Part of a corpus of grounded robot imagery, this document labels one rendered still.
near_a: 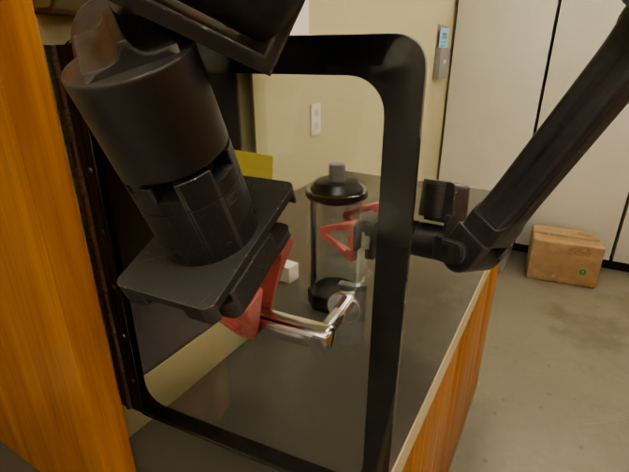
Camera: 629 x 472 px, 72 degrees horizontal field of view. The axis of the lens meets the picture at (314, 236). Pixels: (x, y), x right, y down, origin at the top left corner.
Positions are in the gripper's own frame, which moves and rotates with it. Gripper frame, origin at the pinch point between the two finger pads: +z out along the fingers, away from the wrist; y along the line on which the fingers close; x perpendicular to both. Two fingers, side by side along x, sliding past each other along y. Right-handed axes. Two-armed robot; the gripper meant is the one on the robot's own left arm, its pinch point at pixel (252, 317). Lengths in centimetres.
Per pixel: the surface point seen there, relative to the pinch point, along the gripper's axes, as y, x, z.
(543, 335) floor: -137, 46, 193
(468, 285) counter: -46, 12, 49
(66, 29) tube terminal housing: -13.9, -21.9, -15.4
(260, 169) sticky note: -7.9, -1.3, -7.4
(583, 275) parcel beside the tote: -203, 69, 213
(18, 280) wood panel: 3.8, -19.4, -2.6
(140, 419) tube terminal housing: 4.7, -21.7, 24.9
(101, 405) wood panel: 7.9, -13.6, 8.1
